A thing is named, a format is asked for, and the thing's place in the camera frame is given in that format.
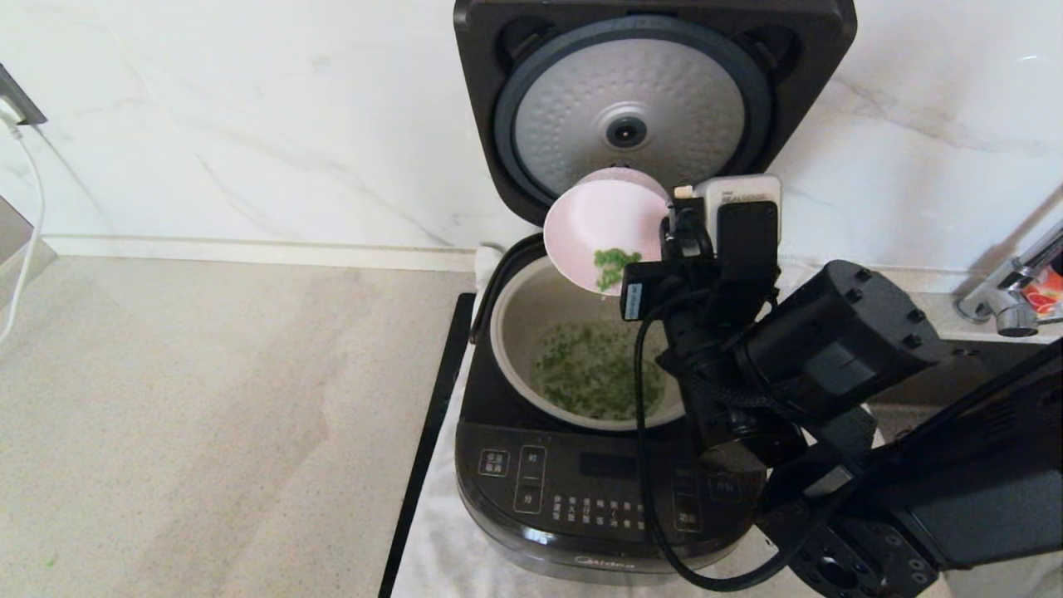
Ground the pink bowl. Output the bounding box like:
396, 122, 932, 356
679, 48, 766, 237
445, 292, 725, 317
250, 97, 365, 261
542, 166, 672, 298

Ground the red orange packet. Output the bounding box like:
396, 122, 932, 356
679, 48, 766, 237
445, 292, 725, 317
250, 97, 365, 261
1020, 266, 1063, 315

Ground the white towel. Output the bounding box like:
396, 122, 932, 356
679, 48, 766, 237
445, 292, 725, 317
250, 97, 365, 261
390, 243, 773, 598

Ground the grey inner pot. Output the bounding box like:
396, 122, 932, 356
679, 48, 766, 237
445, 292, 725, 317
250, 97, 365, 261
488, 249, 690, 433

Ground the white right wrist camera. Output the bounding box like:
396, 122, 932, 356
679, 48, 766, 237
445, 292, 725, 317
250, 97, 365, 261
693, 173, 783, 208

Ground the black rice cooker lid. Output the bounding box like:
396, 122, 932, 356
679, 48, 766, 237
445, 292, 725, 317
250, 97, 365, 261
454, 0, 859, 227

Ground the wall socket with plug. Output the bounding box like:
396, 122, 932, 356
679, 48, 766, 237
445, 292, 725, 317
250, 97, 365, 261
0, 65, 49, 127

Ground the black flat strip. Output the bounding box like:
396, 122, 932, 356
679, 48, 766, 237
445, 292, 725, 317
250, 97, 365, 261
378, 292, 477, 598

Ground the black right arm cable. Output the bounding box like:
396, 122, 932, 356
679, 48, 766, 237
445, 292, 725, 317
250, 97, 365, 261
633, 287, 840, 593

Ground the black rice cooker body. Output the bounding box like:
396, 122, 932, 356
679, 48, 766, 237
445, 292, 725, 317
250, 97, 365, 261
454, 233, 769, 586

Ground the white cable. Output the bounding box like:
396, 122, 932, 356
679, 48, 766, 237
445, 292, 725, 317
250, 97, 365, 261
0, 116, 47, 346

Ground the chrome faucet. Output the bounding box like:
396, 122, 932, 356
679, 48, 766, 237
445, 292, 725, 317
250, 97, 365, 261
955, 220, 1063, 337

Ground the chopped green food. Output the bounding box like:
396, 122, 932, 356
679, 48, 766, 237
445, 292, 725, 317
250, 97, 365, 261
530, 248, 667, 421

